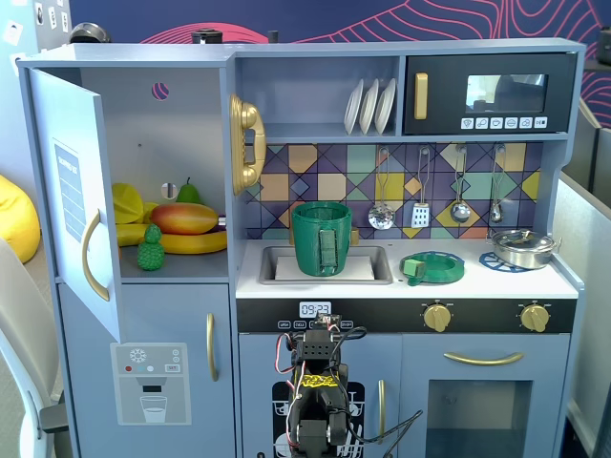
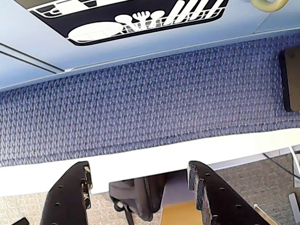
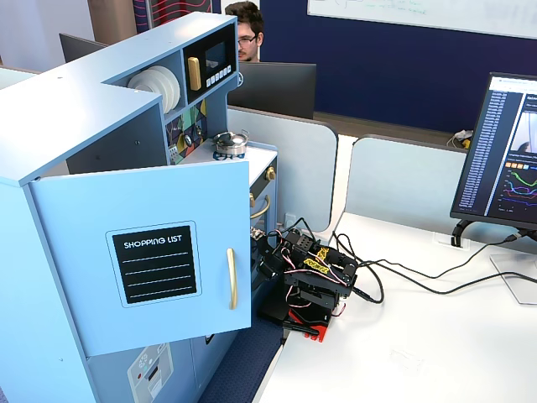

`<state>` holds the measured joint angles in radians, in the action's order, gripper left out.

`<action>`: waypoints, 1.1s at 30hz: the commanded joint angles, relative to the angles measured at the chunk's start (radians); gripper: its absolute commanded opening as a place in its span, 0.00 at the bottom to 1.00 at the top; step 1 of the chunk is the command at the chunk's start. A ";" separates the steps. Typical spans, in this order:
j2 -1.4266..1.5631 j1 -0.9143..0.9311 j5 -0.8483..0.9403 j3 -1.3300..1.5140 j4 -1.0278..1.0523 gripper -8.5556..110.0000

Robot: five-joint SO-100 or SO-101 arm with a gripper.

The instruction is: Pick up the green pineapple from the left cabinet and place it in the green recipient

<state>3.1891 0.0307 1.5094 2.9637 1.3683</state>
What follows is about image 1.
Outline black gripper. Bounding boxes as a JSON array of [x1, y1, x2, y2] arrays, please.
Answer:
[[296, 328, 348, 372]]

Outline green toy pineapple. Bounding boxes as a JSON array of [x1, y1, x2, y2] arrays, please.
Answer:
[[137, 222, 167, 273]]

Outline blue shopping list cabinet door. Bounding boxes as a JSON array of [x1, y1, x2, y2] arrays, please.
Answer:
[[26, 66, 124, 344]]

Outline blue oven door with window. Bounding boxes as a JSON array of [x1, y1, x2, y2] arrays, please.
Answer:
[[402, 333, 572, 458]]

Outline grey toy sink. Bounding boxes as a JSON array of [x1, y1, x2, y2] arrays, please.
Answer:
[[259, 244, 394, 286]]

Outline green printed cup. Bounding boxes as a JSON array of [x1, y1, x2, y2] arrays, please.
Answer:
[[290, 201, 353, 278]]

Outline gold stove knob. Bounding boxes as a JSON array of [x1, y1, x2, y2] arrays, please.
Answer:
[[518, 301, 550, 334], [422, 301, 453, 334]]

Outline steel skimmer ladle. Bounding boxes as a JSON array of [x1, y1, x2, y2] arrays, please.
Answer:
[[367, 146, 397, 231]]

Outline green round printed lid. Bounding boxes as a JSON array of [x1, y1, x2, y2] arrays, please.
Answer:
[[399, 250, 466, 287]]

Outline yellow toy banana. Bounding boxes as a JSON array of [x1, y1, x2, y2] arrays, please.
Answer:
[[116, 221, 229, 256]]

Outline steel slotted spatula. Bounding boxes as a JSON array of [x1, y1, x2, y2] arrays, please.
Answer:
[[410, 146, 432, 230]]

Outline blue toy kitchen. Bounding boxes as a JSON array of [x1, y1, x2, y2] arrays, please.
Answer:
[[16, 37, 587, 458]]

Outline red yellow toy mango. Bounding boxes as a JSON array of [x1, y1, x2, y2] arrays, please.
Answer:
[[150, 202, 221, 236]]

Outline blue printed trivet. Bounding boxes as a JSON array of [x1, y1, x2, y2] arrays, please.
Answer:
[[478, 251, 536, 274]]

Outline steel soup ladle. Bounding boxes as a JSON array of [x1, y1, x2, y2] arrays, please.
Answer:
[[450, 145, 473, 224]]

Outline green toy pear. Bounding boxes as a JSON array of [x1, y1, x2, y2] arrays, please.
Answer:
[[175, 177, 201, 205]]

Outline steel spoon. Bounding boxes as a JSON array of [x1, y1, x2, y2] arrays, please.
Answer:
[[489, 144, 508, 224]]

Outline steel pot with lid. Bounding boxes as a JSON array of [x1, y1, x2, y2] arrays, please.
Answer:
[[485, 228, 562, 271]]

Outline gold toy telephone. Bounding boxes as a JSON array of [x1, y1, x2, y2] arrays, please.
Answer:
[[227, 93, 267, 196]]

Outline white toy plate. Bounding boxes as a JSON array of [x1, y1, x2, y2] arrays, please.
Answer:
[[344, 78, 366, 136], [373, 77, 398, 136], [358, 78, 381, 136]]

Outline black toy microwave door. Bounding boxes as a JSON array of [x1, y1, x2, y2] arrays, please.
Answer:
[[403, 52, 578, 136]]

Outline grey office chair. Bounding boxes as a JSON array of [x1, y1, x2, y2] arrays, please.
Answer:
[[0, 236, 68, 458]]

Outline yellow bean bag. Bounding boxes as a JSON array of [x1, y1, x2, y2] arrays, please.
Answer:
[[0, 174, 42, 265]]

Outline black round device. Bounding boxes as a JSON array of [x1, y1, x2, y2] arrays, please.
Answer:
[[191, 28, 225, 45]]

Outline gold fridge door handle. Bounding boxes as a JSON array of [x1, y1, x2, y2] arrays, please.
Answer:
[[205, 313, 220, 383]]

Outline black power cable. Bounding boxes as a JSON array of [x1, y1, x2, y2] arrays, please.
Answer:
[[350, 408, 424, 458]]

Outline gold oven door handle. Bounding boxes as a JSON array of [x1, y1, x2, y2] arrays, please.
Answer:
[[443, 351, 525, 367]]

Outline gold cabinet door handle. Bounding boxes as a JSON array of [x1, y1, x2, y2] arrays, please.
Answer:
[[80, 208, 112, 302]]

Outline gold microwave handle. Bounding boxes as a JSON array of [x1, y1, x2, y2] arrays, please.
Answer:
[[413, 72, 430, 120]]

